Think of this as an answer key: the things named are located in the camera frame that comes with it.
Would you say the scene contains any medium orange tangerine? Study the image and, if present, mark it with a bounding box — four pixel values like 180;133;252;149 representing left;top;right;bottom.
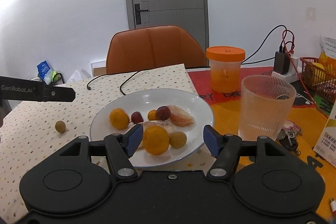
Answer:
109;108;130;130

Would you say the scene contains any large orange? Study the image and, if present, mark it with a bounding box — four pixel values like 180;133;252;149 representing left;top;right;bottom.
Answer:
142;126;170;156

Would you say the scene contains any small kumquat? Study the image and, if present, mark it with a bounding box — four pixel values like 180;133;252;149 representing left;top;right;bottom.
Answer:
147;110;158;121

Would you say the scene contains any large peeled pomelo segment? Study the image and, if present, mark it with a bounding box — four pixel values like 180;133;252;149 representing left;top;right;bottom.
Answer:
167;105;194;127

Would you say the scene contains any dark red plum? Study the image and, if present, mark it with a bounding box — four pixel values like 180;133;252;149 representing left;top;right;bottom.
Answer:
155;106;171;121

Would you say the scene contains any black metal shelf rack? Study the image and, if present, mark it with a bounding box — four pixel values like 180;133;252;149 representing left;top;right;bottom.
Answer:
31;72;65;86

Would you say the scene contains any blue plastic bag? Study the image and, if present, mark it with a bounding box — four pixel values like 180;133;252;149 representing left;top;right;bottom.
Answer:
37;60;53;85

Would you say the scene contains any white ceramic plate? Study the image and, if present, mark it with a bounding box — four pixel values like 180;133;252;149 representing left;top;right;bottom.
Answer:
89;88;215;168

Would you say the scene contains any dotted cream tablecloth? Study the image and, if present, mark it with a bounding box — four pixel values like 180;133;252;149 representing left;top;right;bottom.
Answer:
0;64;214;223

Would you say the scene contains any ribbed clear glass cup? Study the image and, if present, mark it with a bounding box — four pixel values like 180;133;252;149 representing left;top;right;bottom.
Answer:
238;75;296;141

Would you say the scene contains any clear plastic bag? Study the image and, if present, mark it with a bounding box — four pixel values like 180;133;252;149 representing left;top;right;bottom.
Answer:
67;70;87;83

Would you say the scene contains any key bunch with fob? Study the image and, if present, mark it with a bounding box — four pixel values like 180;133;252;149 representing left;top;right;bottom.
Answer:
276;120;302;156

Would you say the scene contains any white framed board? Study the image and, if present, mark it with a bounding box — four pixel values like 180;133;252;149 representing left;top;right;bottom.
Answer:
91;61;106;77

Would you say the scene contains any orange lidded plastic jar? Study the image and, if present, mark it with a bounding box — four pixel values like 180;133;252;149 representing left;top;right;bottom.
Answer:
206;46;245;93

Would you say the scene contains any orange red cat placemat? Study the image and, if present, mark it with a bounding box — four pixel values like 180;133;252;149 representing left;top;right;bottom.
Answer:
188;68;335;221

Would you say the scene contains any orange leather chair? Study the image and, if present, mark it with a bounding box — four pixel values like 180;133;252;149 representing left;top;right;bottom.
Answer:
106;25;206;74

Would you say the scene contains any white power strip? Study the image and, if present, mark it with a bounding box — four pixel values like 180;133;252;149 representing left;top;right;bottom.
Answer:
271;56;302;83

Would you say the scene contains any black charger adapter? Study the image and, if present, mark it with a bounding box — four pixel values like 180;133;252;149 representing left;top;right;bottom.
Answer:
273;51;290;75

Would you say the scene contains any white milk carton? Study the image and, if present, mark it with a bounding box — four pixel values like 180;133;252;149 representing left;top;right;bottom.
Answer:
313;104;336;167

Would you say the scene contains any yellow snack package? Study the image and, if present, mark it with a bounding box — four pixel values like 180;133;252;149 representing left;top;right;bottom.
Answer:
318;36;336;76

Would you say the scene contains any black usb cable right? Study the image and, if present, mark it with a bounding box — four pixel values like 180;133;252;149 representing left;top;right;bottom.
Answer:
119;70;148;96

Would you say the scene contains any black usb cable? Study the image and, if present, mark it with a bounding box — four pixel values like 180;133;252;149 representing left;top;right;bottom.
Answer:
86;72;140;90
119;70;148;96

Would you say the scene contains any black usb cable left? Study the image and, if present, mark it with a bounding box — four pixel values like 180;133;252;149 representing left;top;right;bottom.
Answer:
86;72;140;90

